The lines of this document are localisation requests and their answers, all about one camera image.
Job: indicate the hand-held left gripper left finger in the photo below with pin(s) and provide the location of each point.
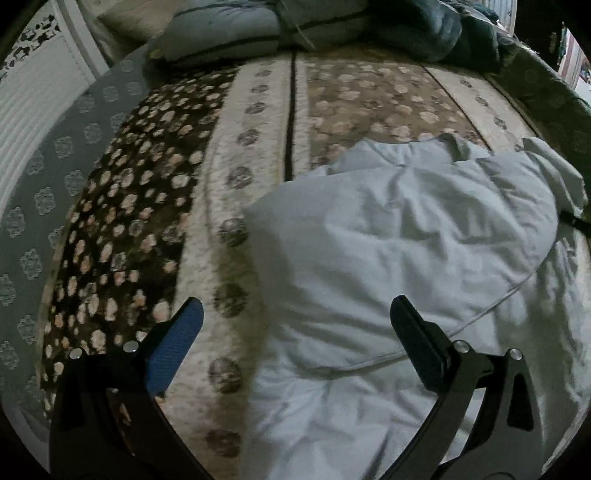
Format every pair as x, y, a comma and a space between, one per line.
178, 341

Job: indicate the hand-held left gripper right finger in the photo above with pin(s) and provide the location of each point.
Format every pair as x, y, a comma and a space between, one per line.
415, 344

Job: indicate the white padded jacket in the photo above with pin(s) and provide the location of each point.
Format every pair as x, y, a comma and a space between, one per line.
392, 230

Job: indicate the brown floral patterned blanket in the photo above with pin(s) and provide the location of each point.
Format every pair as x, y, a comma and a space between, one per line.
258, 194

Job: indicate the grey medallion bed cover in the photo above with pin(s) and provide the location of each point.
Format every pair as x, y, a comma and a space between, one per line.
51, 194

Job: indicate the dark teal quilt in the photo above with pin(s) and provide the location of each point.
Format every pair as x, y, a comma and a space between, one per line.
429, 32

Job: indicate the grey folded quilt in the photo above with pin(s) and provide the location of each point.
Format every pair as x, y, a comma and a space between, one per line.
240, 27

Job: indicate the beige pillow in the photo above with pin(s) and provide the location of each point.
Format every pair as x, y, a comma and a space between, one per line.
129, 18

